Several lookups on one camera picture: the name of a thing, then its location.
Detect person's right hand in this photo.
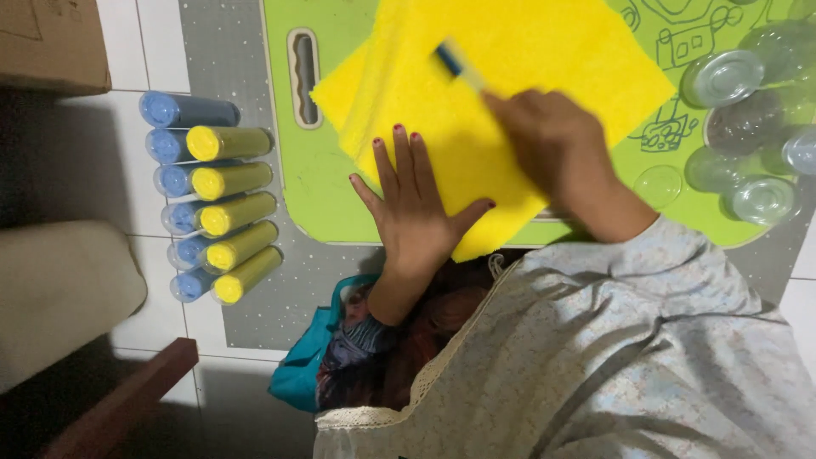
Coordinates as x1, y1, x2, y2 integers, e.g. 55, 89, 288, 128
481, 88, 617, 206

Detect person's left hand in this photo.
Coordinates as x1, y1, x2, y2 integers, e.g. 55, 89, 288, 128
348, 124, 497, 275

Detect yellow cloth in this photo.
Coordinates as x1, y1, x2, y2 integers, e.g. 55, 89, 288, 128
310, 0, 677, 264

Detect blue-headed brush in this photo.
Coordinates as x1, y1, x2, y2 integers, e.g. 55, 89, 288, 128
433, 40, 489, 94

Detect green folding table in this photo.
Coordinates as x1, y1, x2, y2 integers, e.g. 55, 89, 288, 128
261, 0, 816, 249

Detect cluster of clear plastic cups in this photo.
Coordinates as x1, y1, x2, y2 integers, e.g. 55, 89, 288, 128
633, 0, 816, 228

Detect yellow cloth tube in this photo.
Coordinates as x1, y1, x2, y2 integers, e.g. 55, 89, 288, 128
186, 125, 275, 163
199, 191, 278, 238
191, 161, 274, 202
212, 246, 284, 306
205, 221, 280, 274

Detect person's pale floral garment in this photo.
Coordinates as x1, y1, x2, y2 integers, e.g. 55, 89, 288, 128
312, 213, 816, 459

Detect person's dark patterned clothing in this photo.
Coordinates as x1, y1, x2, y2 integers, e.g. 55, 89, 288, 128
317, 252, 511, 412

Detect row of blue cloth tubes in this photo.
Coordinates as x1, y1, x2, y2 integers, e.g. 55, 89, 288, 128
139, 91, 242, 303

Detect grey starry floor mat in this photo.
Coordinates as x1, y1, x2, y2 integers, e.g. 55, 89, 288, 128
178, 0, 816, 351

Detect teal bag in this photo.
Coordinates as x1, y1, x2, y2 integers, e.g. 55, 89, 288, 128
268, 274, 383, 414

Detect cardboard box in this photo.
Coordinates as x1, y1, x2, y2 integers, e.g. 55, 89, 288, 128
0, 0, 112, 98

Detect beige cushion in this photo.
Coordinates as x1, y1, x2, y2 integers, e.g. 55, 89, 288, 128
0, 221, 149, 395

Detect brown wooden furniture piece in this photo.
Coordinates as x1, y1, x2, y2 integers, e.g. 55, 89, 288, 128
38, 338, 200, 459

